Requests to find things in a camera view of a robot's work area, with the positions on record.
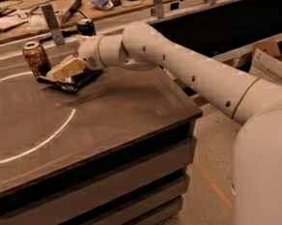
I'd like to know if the dark blue chip bag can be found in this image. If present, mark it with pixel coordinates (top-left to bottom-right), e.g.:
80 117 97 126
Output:
36 68 101 94

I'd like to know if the grey power strip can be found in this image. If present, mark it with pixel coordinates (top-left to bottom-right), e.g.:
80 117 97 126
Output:
59 0 82 23

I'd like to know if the metal bracket post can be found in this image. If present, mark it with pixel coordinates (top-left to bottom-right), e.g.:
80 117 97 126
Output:
41 4 65 45

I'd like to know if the grey table drawer cabinet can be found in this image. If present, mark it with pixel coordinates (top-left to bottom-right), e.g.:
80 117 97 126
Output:
0 122 195 225

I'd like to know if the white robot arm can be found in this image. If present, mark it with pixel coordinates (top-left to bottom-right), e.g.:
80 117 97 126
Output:
47 21 282 225

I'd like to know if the blue soda can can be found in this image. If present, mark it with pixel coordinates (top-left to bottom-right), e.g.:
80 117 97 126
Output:
76 18 96 36

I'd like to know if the white cardboard box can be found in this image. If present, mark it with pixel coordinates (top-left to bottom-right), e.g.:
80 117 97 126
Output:
245 37 282 95

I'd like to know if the metal frame post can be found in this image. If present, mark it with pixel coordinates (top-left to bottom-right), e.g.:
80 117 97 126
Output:
154 0 164 18

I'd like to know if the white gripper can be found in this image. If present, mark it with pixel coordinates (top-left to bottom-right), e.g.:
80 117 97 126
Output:
46 36 106 80

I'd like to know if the white paper sheet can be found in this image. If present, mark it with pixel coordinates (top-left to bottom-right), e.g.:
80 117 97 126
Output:
0 15 29 29

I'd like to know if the blue white small object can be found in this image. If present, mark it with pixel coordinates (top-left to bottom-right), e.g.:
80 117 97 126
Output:
92 0 113 11

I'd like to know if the orange soda can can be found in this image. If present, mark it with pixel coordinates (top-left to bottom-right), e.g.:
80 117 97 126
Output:
22 41 52 77

